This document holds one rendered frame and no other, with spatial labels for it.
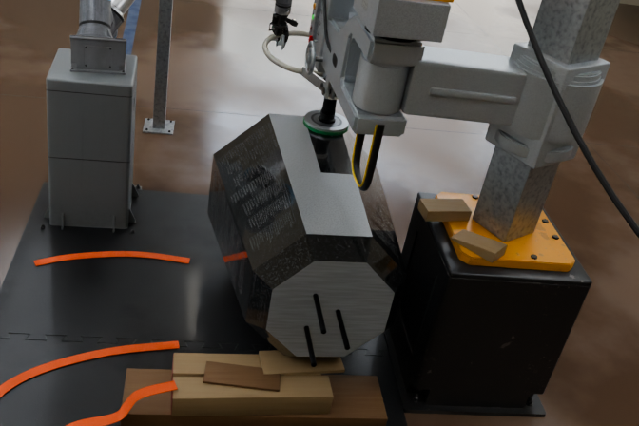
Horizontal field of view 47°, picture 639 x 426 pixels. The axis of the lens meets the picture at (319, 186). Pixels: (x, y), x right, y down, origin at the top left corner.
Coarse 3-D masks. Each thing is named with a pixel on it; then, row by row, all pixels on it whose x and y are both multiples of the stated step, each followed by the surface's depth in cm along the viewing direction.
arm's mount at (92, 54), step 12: (72, 36) 351; (84, 36) 352; (72, 48) 354; (84, 48) 355; (96, 48) 356; (108, 48) 357; (120, 48) 359; (72, 60) 357; (84, 60) 358; (96, 60) 359; (108, 60) 360; (120, 60) 362; (96, 72) 362; (108, 72) 363; (120, 72) 365
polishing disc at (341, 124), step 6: (306, 114) 355; (312, 114) 356; (318, 114) 357; (336, 114) 361; (306, 120) 350; (312, 120) 351; (318, 120) 352; (336, 120) 355; (342, 120) 356; (312, 126) 346; (318, 126) 346; (324, 126) 347; (330, 126) 348; (336, 126) 349; (342, 126) 350
